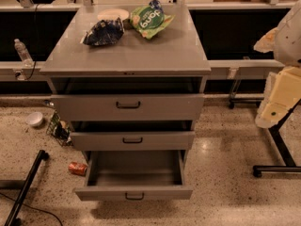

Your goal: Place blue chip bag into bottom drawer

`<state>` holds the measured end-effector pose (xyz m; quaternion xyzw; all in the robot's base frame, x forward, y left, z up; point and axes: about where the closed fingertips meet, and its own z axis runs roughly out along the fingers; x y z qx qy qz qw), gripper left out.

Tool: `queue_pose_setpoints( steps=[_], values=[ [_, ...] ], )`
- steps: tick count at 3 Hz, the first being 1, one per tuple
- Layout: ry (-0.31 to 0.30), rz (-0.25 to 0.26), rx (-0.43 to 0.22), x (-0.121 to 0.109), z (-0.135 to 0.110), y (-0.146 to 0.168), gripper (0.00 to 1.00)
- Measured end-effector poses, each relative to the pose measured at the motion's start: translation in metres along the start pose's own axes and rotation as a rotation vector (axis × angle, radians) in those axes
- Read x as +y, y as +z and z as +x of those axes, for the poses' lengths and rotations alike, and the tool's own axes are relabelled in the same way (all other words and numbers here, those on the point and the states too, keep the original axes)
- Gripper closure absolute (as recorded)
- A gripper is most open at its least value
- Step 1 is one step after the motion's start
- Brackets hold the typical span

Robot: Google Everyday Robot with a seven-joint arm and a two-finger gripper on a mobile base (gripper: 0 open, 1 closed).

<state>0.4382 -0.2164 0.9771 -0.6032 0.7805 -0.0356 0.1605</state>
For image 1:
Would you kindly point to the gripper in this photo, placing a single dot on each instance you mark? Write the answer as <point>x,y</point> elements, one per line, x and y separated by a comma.
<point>290,38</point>

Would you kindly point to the blue chip bag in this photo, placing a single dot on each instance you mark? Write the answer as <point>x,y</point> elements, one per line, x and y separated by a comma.
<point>104,32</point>

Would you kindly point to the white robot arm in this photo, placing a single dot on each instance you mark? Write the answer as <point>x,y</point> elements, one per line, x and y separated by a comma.
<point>288,38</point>

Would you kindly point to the blue can behind bag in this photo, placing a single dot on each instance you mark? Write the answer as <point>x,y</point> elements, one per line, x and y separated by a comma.
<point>156,4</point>

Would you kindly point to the green chip bag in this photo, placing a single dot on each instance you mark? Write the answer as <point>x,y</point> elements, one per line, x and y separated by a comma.
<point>149,21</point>

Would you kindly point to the grey drawer cabinet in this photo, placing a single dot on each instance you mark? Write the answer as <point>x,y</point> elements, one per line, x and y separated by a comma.
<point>173,62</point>

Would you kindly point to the grey middle drawer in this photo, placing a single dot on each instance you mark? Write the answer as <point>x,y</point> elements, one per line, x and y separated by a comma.
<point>132,141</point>

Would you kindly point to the grey drawer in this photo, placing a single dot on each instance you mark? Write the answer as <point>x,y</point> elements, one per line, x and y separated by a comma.
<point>132,141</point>
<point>134,176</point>
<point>139,107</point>

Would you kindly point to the grey bottom drawer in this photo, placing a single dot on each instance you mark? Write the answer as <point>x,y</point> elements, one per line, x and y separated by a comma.
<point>134,176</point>

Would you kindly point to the grey top drawer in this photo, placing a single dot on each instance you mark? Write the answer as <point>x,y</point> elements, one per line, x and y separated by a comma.
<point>139,107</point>

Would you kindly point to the green snack bag on floor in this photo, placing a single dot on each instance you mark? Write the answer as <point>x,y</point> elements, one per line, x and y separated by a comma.
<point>59,130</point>

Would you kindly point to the white bowl on cabinet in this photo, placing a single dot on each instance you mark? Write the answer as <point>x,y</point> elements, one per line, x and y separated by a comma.
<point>113,14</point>

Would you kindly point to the orange soda can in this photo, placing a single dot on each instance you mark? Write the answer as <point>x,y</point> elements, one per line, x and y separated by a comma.
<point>77,168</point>

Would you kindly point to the clear water bottle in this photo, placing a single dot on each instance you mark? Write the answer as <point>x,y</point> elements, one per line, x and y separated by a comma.
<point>23,53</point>

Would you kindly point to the white bowl on floor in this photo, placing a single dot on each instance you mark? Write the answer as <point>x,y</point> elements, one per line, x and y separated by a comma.
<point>34,119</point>

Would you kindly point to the black stand leg left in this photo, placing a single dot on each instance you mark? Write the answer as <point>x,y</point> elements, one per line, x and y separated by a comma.
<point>22,186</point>

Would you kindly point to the black table frame right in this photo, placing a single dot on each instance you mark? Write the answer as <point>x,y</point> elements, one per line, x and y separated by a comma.
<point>289,164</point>

